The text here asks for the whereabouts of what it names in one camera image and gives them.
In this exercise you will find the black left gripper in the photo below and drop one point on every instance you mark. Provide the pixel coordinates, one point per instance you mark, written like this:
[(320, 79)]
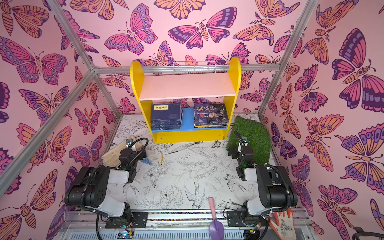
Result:
[(139, 154)]

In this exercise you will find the yellow shelf with coloured boards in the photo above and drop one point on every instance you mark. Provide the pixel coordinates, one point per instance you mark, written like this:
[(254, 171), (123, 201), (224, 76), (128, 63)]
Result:
[(167, 87)]

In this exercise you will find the small green circuit board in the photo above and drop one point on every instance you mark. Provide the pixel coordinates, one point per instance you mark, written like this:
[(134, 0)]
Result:
[(125, 235)]

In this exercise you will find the blue yellow paper scrap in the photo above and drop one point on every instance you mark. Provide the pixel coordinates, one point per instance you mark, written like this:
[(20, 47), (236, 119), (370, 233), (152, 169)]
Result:
[(153, 159)]

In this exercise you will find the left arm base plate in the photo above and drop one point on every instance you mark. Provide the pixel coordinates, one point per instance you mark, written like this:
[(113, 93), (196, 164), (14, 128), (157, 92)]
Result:
[(134, 219)]

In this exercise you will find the purple trowel with pink handle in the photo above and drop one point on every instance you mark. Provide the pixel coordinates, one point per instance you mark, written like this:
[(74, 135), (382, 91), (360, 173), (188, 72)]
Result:
[(216, 228)]

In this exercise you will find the orange and white work glove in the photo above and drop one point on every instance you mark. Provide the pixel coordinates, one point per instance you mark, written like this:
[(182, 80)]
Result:
[(283, 225)]

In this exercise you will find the green artificial grass mat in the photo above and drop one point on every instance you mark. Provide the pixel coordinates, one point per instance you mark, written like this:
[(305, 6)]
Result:
[(258, 137)]

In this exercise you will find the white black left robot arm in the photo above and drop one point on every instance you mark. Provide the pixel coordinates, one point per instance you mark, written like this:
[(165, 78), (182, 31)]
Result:
[(88, 191)]

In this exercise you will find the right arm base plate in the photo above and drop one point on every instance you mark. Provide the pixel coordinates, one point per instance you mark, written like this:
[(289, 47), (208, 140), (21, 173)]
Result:
[(236, 218)]

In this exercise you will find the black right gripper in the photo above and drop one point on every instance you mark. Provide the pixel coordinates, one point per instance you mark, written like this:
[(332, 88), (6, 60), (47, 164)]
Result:
[(240, 148)]

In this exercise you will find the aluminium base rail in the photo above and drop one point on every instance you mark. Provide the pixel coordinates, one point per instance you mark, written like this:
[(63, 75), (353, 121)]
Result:
[(172, 225)]

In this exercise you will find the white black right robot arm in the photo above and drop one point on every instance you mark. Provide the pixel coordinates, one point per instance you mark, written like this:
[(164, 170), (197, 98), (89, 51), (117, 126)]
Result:
[(276, 191)]

